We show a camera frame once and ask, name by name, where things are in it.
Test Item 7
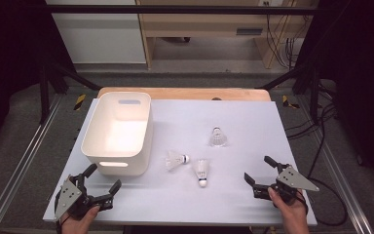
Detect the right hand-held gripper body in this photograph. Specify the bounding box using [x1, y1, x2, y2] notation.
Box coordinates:
[252, 163, 320, 205]

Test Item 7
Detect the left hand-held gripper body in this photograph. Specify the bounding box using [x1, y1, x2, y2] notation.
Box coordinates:
[54, 175, 115, 222]

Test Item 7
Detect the white plastic storage bin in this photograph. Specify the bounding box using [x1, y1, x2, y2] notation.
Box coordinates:
[80, 91, 154, 176]

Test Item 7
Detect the white plastic shuttlecock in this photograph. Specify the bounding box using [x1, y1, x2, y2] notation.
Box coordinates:
[192, 158, 210, 188]
[165, 149, 191, 172]
[208, 126, 229, 148]

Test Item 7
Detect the person's left hand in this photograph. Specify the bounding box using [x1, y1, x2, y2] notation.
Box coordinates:
[59, 205, 101, 234]

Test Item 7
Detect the person's right hand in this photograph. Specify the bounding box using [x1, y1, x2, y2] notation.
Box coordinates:
[267, 187, 310, 223]

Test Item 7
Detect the yellow black tape marker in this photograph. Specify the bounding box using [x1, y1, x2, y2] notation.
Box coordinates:
[281, 95, 301, 110]
[73, 94, 87, 111]

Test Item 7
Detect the black metal stand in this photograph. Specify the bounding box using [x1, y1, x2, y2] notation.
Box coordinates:
[38, 62, 101, 125]
[256, 64, 322, 125]

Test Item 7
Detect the wooden table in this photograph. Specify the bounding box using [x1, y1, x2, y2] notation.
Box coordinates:
[96, 86, 272, 101]

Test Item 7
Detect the black curtain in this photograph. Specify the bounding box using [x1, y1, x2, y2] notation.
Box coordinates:
[296, 0, 374, 189]
[0, 0, 76, 157]

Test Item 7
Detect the white cabinet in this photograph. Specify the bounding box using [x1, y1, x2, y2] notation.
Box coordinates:
[45, 0, 147, 64]

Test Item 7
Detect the light wooden desk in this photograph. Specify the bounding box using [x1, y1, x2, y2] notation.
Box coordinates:
[135, 0, 319, 70]

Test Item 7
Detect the aluminium floor rail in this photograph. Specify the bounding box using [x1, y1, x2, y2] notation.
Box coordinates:
[0, 94, 62, 234]
[296, 96, 374, 234]

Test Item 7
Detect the black floor cable bundle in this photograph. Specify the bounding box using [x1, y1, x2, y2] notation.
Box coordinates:
[285, 81, 339, 178]

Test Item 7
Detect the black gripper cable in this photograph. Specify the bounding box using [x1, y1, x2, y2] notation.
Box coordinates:
[306, 176, 349, 227]

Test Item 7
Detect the hanging black cable bundle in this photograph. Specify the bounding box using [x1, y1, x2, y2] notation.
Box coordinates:
[265, 13, 299, 70]

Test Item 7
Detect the black horizontal frame bar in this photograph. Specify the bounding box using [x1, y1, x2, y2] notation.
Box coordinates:
[42, 4, 325, 16]

